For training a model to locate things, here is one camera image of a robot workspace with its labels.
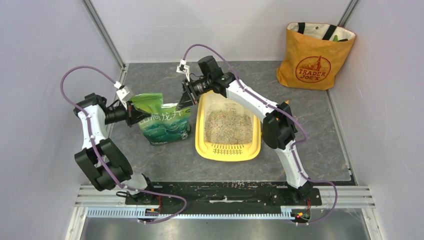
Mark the aluminium rail frame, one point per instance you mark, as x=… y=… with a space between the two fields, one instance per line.
x=93 y=204

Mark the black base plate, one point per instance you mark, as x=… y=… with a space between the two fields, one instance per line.
x=231 y=197

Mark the grey litter pile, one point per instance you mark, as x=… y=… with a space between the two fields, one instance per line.
x=228 y=127

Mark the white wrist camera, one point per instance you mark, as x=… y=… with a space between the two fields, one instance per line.
x=183 y=68
x=124 y=93

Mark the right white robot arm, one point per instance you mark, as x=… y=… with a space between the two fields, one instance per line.
x=278 y=123

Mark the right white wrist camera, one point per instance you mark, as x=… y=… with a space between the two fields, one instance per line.
x=183 y=68

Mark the green litter bag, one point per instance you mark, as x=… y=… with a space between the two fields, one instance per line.
x=165 y=124

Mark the yellow litter box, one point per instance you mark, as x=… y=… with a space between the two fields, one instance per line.
x=224 y=152

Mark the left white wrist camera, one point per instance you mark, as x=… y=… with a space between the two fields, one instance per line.
x=124 y=93

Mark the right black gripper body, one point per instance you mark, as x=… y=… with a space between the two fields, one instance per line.
x=200 y=86

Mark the orange Trader Joe's bag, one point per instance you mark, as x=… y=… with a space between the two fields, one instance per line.
x=314 y=54

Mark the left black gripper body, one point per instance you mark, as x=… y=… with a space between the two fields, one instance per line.
x=115 y=114

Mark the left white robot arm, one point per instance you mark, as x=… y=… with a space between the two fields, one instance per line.
x=102 y=162

